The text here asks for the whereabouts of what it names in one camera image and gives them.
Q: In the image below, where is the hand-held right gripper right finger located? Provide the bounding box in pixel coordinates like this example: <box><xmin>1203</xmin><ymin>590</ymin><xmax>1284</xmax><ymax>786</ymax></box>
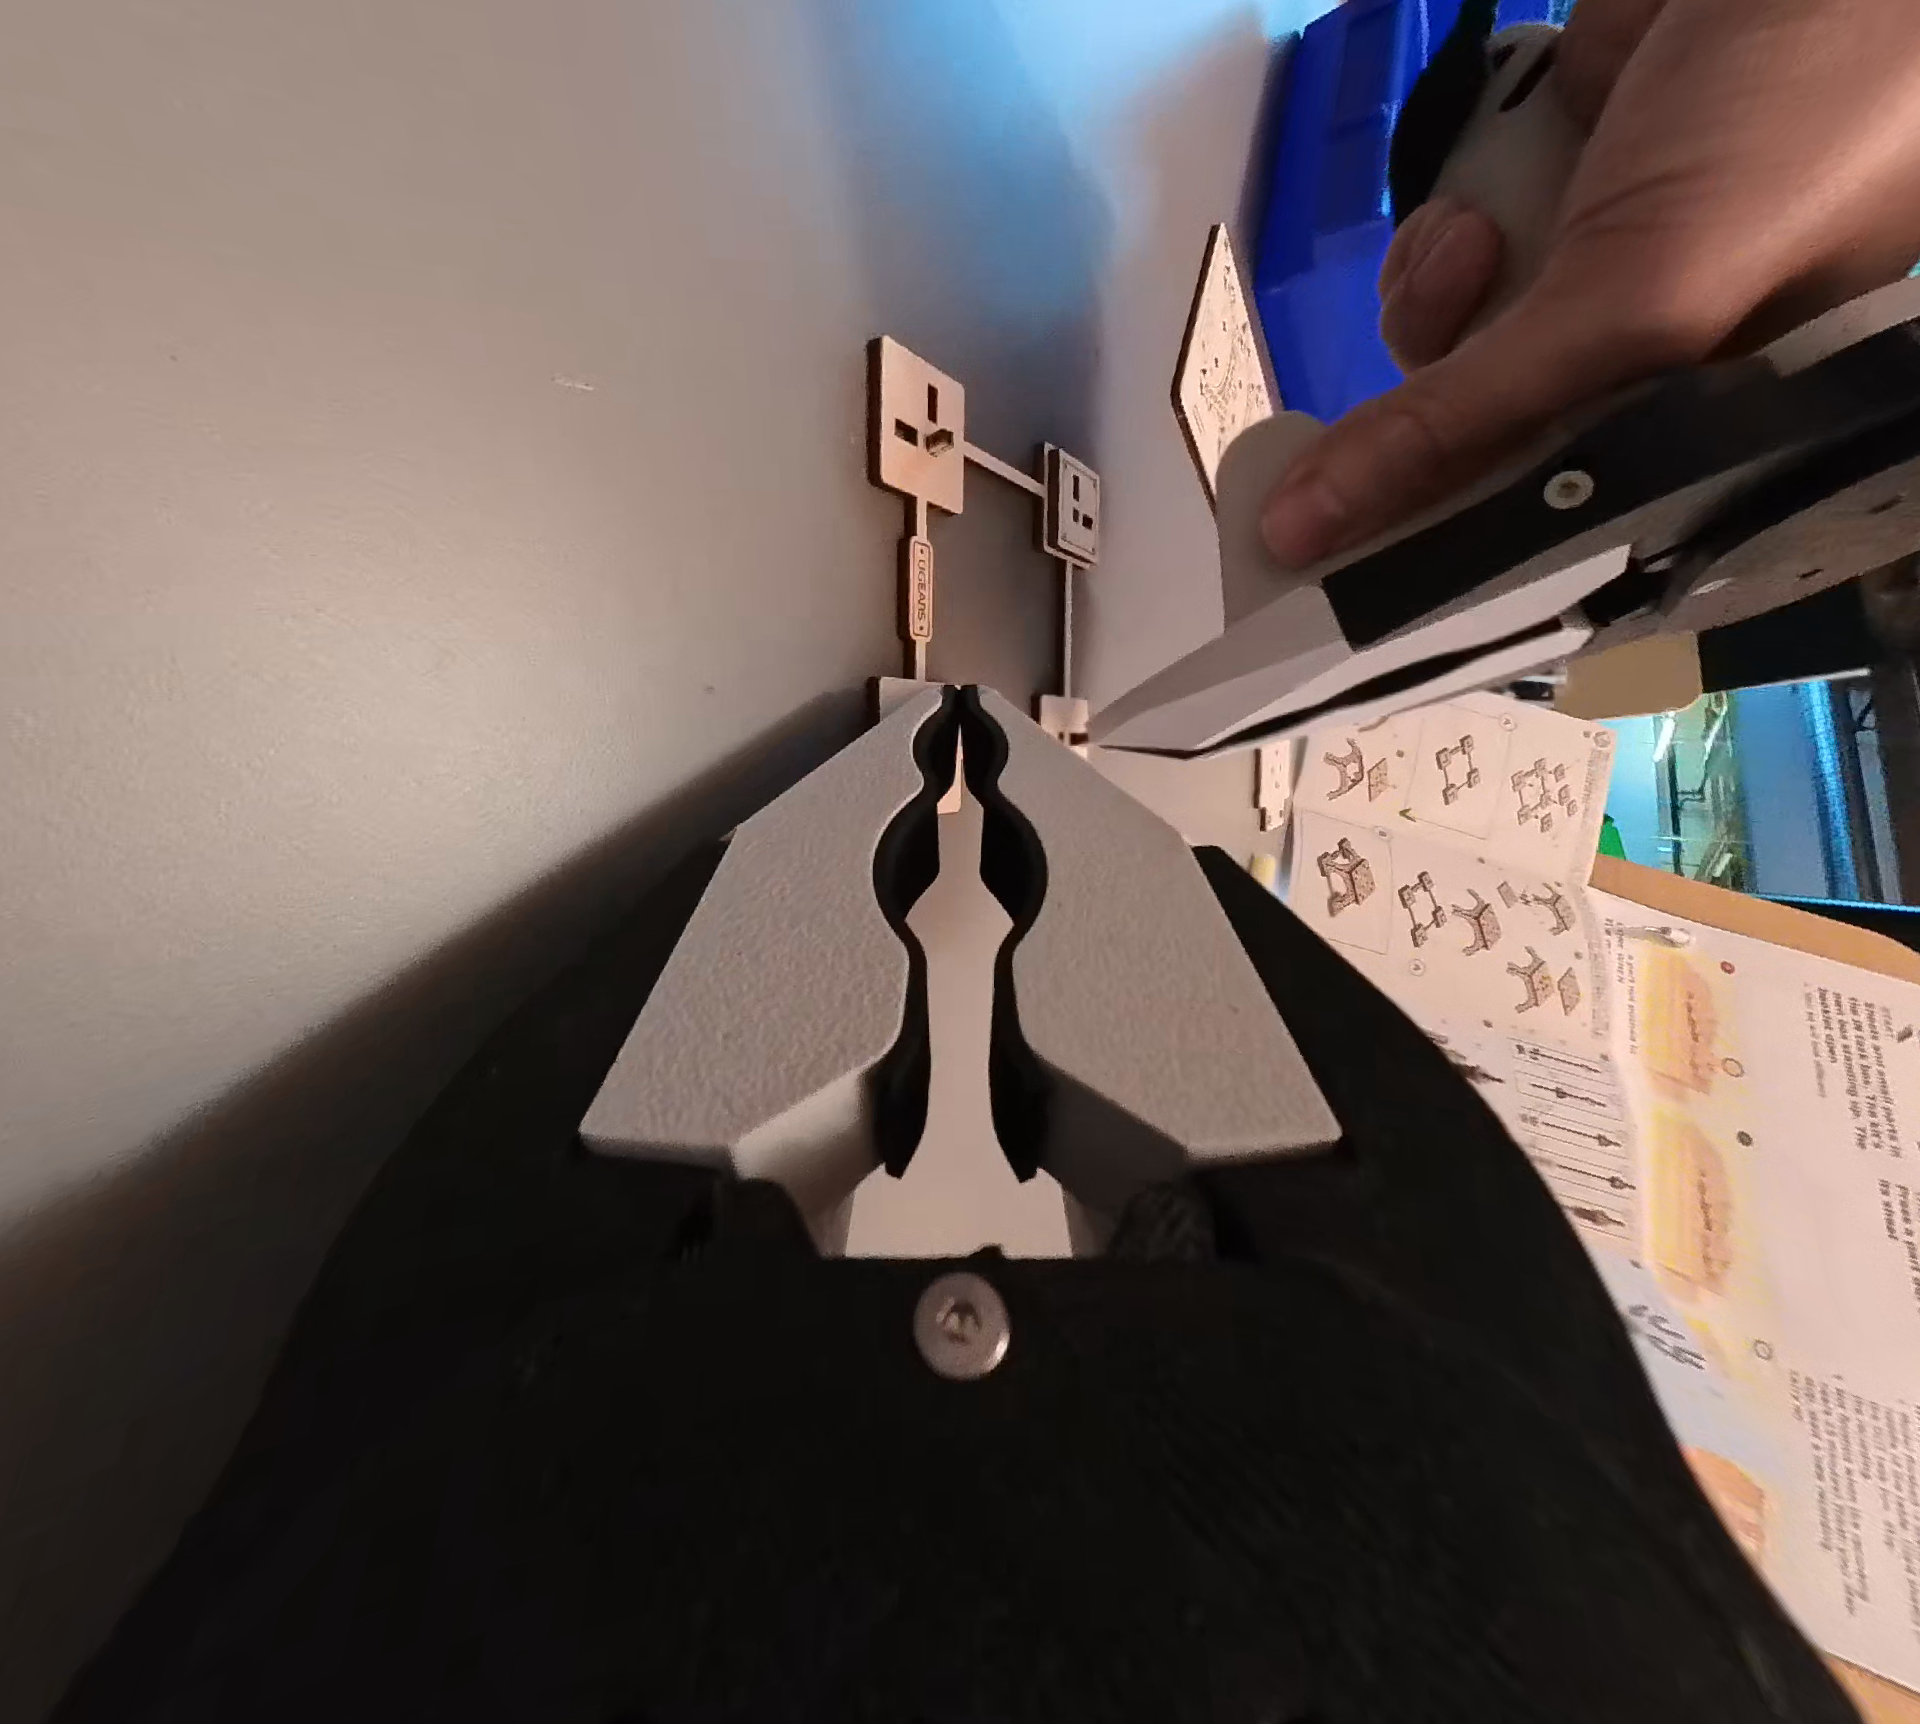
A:
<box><xmin>957</xmin><ymin>686</ymin><xmax>1343</xmax><ymax>1185</ymax></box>

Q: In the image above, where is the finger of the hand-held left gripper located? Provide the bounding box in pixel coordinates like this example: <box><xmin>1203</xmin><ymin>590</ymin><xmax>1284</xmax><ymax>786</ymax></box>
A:
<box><xmin>1087</xmin><ymin>543</ymin><xmax>1641</xmax><ymax>753</ymax></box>
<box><xmin>1182</xmin><ymin>620</ymin><xmax>1596</xmax><ymax>765</ymax></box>

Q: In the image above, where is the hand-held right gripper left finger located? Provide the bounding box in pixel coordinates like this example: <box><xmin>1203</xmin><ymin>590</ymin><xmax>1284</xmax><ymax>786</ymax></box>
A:
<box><xmin>577</xmin><ymin>685</ymin><xmax>962</xmax><ymax>1186</ymax></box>

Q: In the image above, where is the small engraved wooden square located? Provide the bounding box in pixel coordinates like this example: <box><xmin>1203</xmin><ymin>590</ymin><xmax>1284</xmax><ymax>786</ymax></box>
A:
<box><xmin>1038</xmin><ymin>442</ymin><xmax>1105</xmax><ymax>566</ymax></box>

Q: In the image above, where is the wooden frame with four squares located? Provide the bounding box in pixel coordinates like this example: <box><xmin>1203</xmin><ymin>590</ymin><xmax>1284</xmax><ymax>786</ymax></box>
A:
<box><xmin>865</xmin><ymin>332</ymin><xmax>1105</xmax><ymax>815</ymax></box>

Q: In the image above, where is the person's left hand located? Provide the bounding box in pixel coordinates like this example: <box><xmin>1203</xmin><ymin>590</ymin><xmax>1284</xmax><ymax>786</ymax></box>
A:
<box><xmin>1257</xmin><ymin>0</ymin><xmax>1920</xmax><ymax>566</ymax></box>

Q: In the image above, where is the laser-cut wooden puzzle sheet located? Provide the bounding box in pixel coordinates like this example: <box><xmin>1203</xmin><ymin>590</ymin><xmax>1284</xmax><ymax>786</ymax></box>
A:
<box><xmin>1166</xmin><ymin>221</ymin><xmax>1288</xmax><ymax>514</ymax></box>

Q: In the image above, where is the tan board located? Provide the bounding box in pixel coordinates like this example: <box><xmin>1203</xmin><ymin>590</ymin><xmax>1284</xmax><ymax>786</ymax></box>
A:
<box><xmin>1587</xmin><ymin>851</ymin><xmax>1920</xmax><ymax>993</ymax></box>

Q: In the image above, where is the blue plastic bin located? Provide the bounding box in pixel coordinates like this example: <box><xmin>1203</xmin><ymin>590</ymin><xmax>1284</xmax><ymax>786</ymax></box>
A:
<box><xmin>1248</xmin><ymin>0</ymin><xmax>1572</xmax><ymax>425</ymax></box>

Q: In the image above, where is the colour printed instruction sheet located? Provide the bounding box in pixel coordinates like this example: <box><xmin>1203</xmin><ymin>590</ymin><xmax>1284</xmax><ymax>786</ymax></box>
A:
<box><xmin>1515</xmin><ymin>885</ymin><xmax>1920</xmax><ymax>1718</ymax></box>

